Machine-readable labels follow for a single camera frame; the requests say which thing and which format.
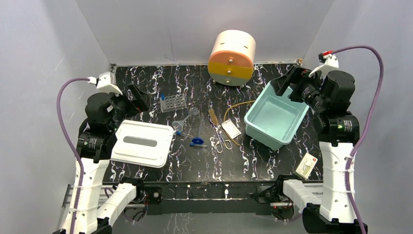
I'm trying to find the glass tube blue tip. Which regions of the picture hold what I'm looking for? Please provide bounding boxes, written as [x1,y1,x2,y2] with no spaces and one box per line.
[189,143,208,148]

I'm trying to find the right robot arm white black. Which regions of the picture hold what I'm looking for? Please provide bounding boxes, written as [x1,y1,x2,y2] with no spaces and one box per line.
[254,65,368,234]

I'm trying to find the blue plastic clamp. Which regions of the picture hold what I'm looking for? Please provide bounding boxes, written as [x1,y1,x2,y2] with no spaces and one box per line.
[191,137,204,145]

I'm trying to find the metal scissors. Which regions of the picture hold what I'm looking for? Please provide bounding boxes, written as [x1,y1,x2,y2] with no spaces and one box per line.
[214,127,233,154]

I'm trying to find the white bin lid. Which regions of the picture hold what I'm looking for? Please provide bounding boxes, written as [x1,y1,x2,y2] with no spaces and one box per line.
[111,120,174,168]

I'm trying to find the round pastel drawer cabinet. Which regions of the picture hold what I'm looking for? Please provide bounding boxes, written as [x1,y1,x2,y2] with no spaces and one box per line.
[207,30,256,88]

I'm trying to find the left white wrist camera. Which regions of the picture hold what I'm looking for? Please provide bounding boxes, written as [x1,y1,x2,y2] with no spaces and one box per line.
[87,71,123,96]

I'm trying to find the small white sachet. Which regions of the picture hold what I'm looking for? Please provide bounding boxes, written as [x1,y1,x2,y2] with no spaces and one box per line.
[222,119,242,139]

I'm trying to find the clear test tube rack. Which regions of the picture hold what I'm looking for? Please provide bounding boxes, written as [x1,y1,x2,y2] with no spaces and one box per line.
[159,94,187,113]

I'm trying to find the teal plastic bin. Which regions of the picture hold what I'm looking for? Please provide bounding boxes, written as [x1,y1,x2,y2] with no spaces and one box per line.
[244,84,309,150]

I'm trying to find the small clear beaker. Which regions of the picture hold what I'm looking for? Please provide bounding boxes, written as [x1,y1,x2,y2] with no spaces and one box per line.
[188,107,200,117]

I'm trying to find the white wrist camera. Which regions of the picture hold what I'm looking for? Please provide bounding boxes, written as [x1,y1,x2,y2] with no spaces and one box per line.
[87,71,123,96]
[309,50,339,78]

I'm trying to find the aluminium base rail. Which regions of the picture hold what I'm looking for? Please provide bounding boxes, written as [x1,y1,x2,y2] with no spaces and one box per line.
[61,180,323,223]

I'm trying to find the test tube brush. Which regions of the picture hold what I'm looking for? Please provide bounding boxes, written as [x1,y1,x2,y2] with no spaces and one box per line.
[208,108,223,142]

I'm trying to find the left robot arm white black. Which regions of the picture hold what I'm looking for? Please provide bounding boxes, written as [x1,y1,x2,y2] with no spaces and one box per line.
[56,80,149,234]

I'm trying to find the yellow rubber tubing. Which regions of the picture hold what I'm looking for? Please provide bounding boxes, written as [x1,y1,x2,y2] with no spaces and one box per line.
[223,100,256,147]

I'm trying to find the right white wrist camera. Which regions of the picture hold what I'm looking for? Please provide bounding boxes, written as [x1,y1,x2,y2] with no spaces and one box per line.
[309,50,339,78]

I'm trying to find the small white card box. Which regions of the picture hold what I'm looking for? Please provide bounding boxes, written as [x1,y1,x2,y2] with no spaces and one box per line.
[294,153,318,180]

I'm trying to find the clear plastic funnel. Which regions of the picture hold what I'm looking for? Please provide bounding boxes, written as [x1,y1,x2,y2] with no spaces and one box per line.
[172,114,195,132]

